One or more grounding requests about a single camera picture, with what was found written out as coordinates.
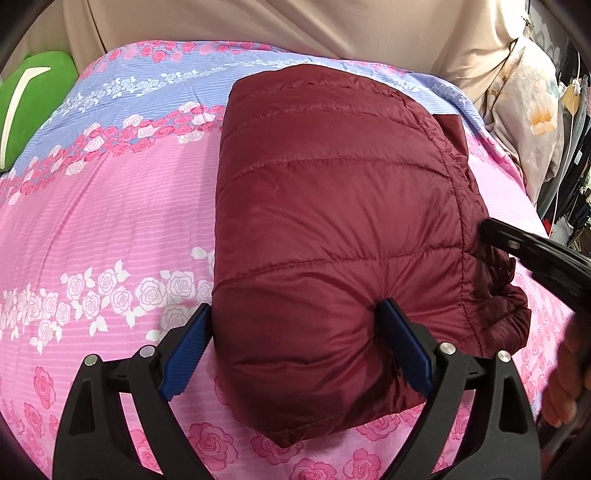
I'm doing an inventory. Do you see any person's right hand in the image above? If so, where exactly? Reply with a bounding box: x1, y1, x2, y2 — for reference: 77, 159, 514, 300
541, 314, 591, 428

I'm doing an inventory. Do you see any green pillow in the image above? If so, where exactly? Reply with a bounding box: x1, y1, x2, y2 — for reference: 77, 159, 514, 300
0, 52, 79, 172

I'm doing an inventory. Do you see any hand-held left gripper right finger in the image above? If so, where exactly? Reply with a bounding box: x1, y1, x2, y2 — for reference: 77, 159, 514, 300
376, 298, 542, 480

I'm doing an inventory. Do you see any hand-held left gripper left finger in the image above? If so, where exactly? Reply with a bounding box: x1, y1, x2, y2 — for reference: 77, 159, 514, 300
53, 302, 213, 480

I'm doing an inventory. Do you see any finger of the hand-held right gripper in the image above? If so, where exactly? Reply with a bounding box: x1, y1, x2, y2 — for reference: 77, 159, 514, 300
480, 218, 555, 280

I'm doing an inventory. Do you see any beige cloth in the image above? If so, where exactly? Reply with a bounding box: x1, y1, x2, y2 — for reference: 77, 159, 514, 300
21, 0, 529, 125

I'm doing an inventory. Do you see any floral pink blue blanket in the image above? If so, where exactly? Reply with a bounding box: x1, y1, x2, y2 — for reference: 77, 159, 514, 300
0, 41, 575, 480

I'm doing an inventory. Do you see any maroon quilted jacket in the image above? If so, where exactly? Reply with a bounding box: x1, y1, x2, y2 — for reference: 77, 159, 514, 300
210, 65, 533, 448

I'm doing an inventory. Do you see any beige floral pillow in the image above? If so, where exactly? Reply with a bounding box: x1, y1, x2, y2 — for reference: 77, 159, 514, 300
480, 37, 566, 208

